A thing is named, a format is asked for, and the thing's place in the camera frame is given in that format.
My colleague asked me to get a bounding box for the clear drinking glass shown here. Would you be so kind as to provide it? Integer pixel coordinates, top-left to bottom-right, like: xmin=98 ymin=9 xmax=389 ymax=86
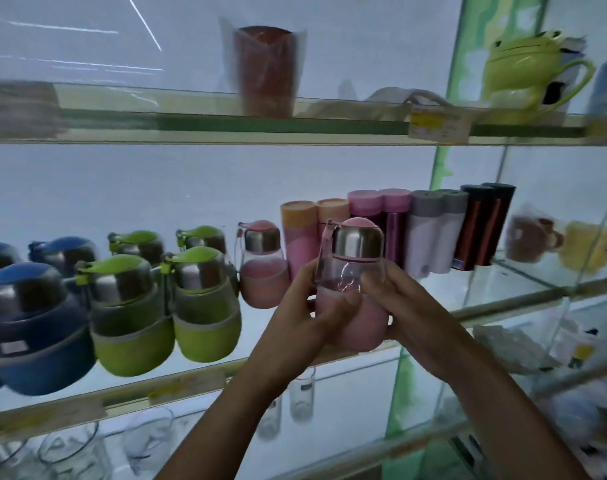
xmin=256 ymin=392 xmax=283 ymax=442
xmin=288 ymin=367 xmax=317 ymax=425

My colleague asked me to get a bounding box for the glass shelf board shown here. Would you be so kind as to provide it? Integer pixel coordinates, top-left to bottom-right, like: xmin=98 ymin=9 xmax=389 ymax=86
xmin=0 ymin=255 xmax=607 ymax=448
xmin=0 ymin=80 xmax=607 ymax=147

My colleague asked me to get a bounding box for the white thermos grey cap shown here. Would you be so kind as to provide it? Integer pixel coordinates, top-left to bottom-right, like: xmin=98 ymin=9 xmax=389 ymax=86
xmin=430 ymin=189 xmax=469 ymax=275
xmin=404 ymin=190 xmax=447 ymax=280

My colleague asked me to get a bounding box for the person's right forearm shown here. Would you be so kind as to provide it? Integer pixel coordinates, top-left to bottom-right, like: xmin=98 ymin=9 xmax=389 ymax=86
xmin=433 ymin=331 xmax=592 ymax=480

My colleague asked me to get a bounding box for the magenta thermos pink cap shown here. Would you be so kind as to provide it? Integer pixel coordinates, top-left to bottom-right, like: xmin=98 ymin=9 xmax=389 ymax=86
xmin=347 ymin=189 xmax=384 ymax=230
xmin=380 ymin=188 xmax=413 ymax=270

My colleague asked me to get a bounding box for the clear plastic bag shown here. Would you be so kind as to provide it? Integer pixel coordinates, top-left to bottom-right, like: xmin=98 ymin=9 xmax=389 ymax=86
xmin=472 ymin=324 xmax=560 ymax=376

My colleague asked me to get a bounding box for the yellow price label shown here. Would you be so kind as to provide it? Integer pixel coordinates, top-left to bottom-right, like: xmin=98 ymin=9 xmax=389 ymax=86
xmin=408 ymin=105 xmax=472 ymax=144

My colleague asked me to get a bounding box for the yellow mug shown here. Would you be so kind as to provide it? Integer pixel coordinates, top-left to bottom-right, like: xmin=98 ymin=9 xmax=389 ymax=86
xmin=558 ymin=221 xmax=607 ymax=274

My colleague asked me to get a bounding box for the person's left forearm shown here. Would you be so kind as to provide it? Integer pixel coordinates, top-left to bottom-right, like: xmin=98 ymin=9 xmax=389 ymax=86
xmin=155 ymin=345 xmax=309 ymax=480

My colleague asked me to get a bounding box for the white crumpled bag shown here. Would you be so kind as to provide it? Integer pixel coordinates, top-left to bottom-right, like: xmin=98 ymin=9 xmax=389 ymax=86
xmin=303 ymin=87 xmax=454 ymax=120

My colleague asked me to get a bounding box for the person's left hand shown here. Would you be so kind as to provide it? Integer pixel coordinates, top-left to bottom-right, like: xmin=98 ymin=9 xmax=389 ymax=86
xmin=250 ymin=259 xmax=359 ymax=381

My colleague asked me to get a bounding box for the brown mug in plastic wrap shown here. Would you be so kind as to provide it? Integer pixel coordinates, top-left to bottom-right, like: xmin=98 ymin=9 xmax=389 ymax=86
xmin=504 ymin=214 xmax=565 ymax=264

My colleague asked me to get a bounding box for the green shelf post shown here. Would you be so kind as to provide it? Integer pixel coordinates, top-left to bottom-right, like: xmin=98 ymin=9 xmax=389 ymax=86
xmin=383 ymin=0 xmax=551 ymax=480

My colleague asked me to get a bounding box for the white printed box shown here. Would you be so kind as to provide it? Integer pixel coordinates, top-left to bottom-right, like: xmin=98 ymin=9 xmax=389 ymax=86
xmin=542 ymin=37 xmax=589 ymax=106

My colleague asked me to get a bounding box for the orange and pink tumbler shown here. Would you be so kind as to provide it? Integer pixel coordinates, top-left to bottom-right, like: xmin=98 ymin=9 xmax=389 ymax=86
xmin=316 ymin=198 xmax=351 ymax=241
xmin=280 ymin=200 xmax=319 ymax=281

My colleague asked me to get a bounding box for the green frog mug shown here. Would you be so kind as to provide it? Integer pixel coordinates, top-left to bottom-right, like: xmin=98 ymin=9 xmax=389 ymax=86
xmin=481 ymin=29 xmax=597 ymax=126

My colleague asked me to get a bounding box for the red cup in plastic wrap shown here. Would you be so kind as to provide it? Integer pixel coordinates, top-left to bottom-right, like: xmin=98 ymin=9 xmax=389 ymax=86
xmin=219 ymin=17 xmax=308 ymax=119

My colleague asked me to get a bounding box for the green glass bottle steel lid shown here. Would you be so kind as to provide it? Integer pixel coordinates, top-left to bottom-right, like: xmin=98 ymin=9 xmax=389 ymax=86
xmin=162 ymin=246 xmax=243 ymax=364
xmin=108 ymin=230 xmax=165 ymax=268
xmin=76 ymin=254 xmax=176 ymax=378
xmin=177 ymin=225 xmax=228 ymax=256

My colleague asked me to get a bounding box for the copper thermos black cap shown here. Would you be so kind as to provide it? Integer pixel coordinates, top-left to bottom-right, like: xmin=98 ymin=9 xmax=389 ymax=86
xmin=475 ymin=182 xmax=517 ymax=268
xmin=451 ymin=184 xmax=495 ymax=272

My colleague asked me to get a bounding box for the person's right hand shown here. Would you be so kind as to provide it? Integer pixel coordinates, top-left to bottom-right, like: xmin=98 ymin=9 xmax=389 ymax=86
xmin=344 ymin=261 xmax=473 ymax=381

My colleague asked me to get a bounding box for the pink glass bottle steel lid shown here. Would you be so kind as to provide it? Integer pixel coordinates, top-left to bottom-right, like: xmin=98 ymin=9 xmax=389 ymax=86
xmin=314 ymin=217 xmax=390 ymax=353
xmin=237 ymin=220 xmax=291 ymax=310

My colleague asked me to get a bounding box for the clear glass pitcher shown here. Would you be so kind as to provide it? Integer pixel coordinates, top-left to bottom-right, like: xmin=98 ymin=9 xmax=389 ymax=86
xmin=121 ymin=407 xmax=177 ymax=478
xmin=0 ymin=439 xmax=35 ymax=480
xmin=37 ymin=422 xmax=115 ymax=480

